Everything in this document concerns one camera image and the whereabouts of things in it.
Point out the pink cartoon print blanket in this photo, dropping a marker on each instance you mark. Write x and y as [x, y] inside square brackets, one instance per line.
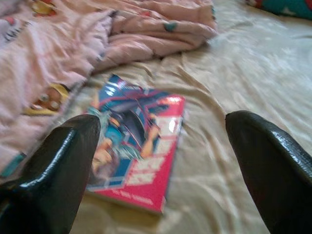
[61, 48]

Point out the red white blue striped bolster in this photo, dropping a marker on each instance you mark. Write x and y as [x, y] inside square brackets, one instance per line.
[287, 8]

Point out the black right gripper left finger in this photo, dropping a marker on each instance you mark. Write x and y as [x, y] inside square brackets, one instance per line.
[53, 175]

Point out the colourful manga book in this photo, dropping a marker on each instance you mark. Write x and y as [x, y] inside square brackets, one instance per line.
[151, 146]

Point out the beige floral bedsheet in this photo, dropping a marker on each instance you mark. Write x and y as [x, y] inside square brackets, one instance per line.
[243, 73]

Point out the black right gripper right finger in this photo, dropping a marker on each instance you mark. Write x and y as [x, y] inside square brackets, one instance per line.
[273, 175]

